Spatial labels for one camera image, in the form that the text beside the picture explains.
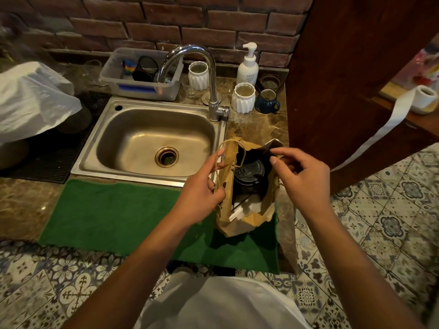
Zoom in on person's right forearm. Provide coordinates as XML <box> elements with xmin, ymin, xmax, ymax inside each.
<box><xmin>296</xmin><ymin>201</ymin><xmax>426</xmax><ymax>329</ymax></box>

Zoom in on white wrapped straw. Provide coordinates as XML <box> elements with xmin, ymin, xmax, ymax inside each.
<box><xmin>228</xmin><ymin>199</ymin><xmax>254</xmax><ymax>223</ymax></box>

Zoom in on clear plastic tub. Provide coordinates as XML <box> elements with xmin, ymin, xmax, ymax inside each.
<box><xmin>99</xmin><ymin>47</ymin><xmax>184</xmax><ymax>102</ymax></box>

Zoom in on blue mug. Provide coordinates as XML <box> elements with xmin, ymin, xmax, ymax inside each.
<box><xmin>254</xmin><ymin>89</ymin><xmax>281</xmax><ymax>115</ymax></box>

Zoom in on brown paper bag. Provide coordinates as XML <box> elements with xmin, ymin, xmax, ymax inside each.
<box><xmin>213</xmin><ymin>137</ymin><xmax>286</xmax><ymax>237</ymax></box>

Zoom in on brown glass bowl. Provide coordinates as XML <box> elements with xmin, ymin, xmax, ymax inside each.
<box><xmin>257</xmin><ymin>73</ymin><xmax>285</xmax><ymax>95</ymax></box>

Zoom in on small clear glass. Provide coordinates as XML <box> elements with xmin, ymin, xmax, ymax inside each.
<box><xmin>180</xmin><ymin>75</ymin><xmax>198</xmax><ymax>99</ymax></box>

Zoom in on clear drinking glass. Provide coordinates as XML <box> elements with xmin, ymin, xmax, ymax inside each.
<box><xmin>82</xmin><ymin>59</ymin><xmax>104</xmax><ymax>87</ymax></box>

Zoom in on white plastic bag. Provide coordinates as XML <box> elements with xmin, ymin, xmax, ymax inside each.
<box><xmin>0</xmin><ymin>61</ymin><xmax>82</xmax><ymax>146</ymax></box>

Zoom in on person's left forearm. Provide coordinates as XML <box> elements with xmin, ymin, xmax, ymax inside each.
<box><xmin>62</xmin><ymin>208</ymin><xmax>193</xmax><ymax>329</ymax></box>

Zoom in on green mat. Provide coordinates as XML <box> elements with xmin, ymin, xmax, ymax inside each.
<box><xmin>38</xmin><ymin>178</ymin><xmax>281</xmax><ymax>275</ymax></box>

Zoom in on black drip mat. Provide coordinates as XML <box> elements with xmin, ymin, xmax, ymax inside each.
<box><xmin>6</xmin><ymin>90</ymin><xmax>111</xmax><ymax>185</ymax></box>

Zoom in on colourful packets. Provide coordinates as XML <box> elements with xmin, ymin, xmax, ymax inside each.
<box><xmin>393</xmin><ymin>40</ymin><xmax>439</xmax><ymax>93</ymax></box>

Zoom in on person's white shirt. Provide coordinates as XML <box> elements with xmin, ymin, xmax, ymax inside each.
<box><xmin>133</xmin><ymin>268</ymin><xmax>312</xmax><ymax>329</ymax></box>

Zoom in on dark wooden cabinet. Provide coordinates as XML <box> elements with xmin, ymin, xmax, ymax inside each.
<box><xmin>285</xmin><ymin>0</ymin><xmax>439</xmax><ymax>196</ymax></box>

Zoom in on person's right hand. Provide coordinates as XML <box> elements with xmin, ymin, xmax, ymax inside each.
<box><xmin>269</xmin><ymin>147</ymin><xmax>332</xmax><ymax>220</ymax></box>

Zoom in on white ribbed cup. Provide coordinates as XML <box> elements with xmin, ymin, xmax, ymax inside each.
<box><xmin>231</xmin><ymin>82</ymin><xmax>257</xmax><ymax>114</ymax></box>
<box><xmin>187</xmin><ymin>61</ymin><xmax>210</xmax><ymax>91</ymax></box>

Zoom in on white soap pump bottle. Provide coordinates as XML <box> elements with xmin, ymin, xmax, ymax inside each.
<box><xmin>236</xmin><ymin>42</ymin><xmax>260</xmax><ymax>87</ymax></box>

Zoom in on white tissue roll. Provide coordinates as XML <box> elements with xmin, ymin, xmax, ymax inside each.
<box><xmin>331</xmin><ymin>84</ymin><xmax>439</xmax><ymax>172</ymax></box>

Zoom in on black cup with lid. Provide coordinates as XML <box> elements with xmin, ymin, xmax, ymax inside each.
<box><xmin>233</xmin><ymin>149</ymin><xmax>273</xmax><ymax>204</ymax></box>

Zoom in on person's left hand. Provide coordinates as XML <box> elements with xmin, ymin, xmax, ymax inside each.
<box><xmin>174</xmin><ymin>148</ymin><xmax>227</xmax><ymax>222</ymax></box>

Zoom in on stainless steel sink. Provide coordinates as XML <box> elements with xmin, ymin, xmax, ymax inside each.
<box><xmin>71</xmin><ymin>96</ymin><xmax>229</xmax><ymax>188</ymax></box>

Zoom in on chrome faucet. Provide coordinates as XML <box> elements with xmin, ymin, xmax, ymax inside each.
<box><xmin>157</xmin><ymin>44</ymin><xmax>230</xmax><ymax>122</ymax></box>

